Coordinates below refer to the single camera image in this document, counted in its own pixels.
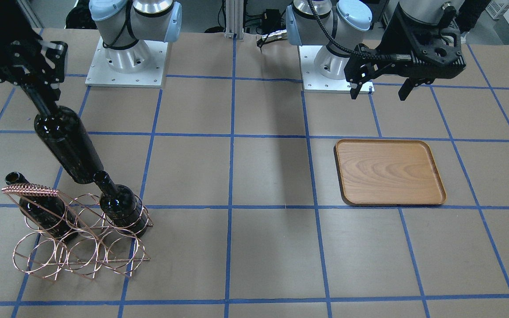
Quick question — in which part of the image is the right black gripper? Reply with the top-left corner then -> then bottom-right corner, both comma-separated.
0,0 -> 68,102

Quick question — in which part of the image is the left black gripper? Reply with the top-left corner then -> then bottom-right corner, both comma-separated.
345,2 -> 465,101

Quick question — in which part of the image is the dark wine bottle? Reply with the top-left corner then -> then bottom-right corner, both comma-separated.
21,84 -> 103,184
19,196 -> 78,243
93,170 -> 148,238

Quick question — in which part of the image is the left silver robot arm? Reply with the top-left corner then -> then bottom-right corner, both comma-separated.
285,0 -> 466,101

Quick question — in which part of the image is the wooden tray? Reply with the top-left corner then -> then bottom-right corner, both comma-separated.
334,139 -> 447,206

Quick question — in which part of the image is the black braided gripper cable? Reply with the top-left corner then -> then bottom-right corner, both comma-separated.
306,0 -> 412,61

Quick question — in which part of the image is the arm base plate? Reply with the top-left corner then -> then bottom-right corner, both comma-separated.
85,38 -> 170,88
298,45 -> 353,93

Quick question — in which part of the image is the copper wire bottle basket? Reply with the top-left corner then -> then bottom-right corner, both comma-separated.
1,183 -> 150,280

